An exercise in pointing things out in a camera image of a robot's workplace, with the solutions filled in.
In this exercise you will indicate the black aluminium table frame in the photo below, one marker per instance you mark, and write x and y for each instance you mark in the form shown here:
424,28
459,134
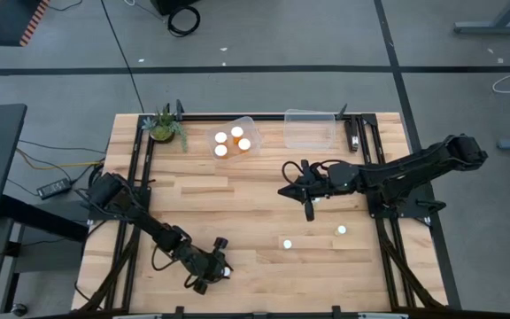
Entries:
193,118

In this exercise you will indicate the clear plastic bin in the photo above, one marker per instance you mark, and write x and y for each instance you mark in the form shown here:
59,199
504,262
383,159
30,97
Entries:
310,130
256,136

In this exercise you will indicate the black camera on rail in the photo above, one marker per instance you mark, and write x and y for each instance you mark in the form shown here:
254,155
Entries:
352,133

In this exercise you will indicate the black power adapter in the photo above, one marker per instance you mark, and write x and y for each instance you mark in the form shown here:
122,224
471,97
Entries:
53,188

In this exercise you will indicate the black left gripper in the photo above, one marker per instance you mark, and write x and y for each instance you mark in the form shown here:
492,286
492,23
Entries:
204,266

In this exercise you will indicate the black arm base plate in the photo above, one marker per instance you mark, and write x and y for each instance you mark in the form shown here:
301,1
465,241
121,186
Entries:
383,212
98,216

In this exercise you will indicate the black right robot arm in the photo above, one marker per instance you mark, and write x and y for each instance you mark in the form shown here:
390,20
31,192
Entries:
396,175

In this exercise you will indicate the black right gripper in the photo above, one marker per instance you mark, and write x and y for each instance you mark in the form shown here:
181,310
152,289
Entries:
319,184

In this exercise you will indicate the small potted green plant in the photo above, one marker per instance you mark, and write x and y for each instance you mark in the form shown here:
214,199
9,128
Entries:
163,128

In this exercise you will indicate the white ball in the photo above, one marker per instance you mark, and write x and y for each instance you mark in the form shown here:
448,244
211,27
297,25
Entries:
221,150

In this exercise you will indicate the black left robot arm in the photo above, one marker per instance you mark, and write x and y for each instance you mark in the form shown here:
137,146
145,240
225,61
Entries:
149,223

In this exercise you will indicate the black box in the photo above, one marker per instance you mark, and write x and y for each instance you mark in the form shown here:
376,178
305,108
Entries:
171,5

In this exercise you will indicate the black mat orange striped edges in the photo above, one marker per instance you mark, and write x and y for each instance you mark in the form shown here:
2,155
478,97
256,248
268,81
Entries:
7,22

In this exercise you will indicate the grey metal table leg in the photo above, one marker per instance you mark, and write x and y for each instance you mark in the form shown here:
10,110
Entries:
481,28

